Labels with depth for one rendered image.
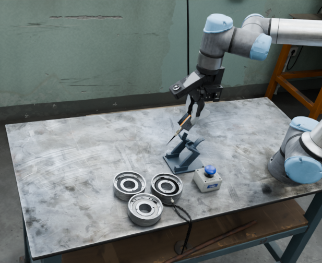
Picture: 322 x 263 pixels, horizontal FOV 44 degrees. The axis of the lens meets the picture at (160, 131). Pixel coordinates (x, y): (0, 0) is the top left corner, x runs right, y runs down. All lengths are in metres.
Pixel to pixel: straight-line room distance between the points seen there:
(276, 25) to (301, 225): 0.87
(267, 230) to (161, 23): 1.71
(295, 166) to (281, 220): 0.48
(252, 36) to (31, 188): 0.80
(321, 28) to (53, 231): 0.97
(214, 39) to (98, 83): 1.86
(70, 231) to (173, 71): 2.12
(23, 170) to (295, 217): 1.10
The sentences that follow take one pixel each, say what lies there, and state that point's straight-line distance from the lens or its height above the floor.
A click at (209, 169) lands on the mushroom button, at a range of 1.36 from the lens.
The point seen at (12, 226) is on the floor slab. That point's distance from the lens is 2.28.
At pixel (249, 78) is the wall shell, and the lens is 3.59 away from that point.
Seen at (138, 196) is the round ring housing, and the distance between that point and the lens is 1.27.
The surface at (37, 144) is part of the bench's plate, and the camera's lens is 1.49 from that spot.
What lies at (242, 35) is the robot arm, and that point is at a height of 1.33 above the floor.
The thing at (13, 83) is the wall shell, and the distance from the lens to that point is 2.83.
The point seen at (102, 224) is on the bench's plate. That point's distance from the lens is 1.23.
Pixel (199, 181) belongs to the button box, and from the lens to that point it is 1.38.
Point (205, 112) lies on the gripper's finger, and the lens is 1.32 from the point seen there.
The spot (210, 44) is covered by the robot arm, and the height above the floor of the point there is 1.28.
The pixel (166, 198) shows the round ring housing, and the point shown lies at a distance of 1.29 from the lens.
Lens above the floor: 1.74
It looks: 36 degrees down
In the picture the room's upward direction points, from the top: 11 degrees clockwise
